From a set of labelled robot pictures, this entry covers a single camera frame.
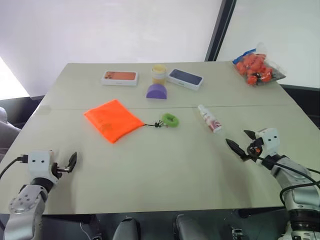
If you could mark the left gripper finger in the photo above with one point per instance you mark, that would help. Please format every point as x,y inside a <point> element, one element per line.
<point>71,162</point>
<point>76,158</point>

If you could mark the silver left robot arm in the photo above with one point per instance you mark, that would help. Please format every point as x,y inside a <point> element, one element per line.
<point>25,202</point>

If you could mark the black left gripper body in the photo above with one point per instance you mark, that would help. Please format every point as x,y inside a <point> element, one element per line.
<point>57,170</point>

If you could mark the dark rounded shape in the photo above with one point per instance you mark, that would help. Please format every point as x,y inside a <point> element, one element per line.
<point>186,226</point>
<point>126,228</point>

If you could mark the white box with blue phone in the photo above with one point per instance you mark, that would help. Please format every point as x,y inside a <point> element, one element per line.
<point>185,78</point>

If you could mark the dark window frame post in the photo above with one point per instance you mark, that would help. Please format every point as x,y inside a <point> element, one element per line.
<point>220,30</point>

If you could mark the clear bag of orange toys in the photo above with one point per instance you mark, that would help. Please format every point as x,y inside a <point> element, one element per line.
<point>255,67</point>

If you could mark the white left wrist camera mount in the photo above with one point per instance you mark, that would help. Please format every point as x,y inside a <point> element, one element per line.
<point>38,165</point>

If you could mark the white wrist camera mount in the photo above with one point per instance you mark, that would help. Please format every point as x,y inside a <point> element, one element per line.
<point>38,165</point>
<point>270,140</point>

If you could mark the white box with orange phone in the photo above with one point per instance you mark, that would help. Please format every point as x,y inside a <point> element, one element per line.
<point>120,77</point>

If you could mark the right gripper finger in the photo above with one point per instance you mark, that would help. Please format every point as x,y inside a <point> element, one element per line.
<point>251,135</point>
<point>237,148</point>

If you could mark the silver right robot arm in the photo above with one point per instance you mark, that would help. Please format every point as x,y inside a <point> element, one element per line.
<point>295,180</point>

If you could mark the purple half-round block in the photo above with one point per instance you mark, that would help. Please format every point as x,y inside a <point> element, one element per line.
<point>156,92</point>

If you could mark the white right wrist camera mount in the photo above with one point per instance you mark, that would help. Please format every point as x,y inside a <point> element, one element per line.
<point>270,140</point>

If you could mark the yellow lidded jar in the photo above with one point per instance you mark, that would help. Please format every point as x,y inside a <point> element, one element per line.
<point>158,75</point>

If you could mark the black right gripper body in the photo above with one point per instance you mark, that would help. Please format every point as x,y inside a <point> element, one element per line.
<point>255,147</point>

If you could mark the small white spray bottle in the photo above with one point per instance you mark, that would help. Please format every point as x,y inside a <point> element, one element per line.
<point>211,121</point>

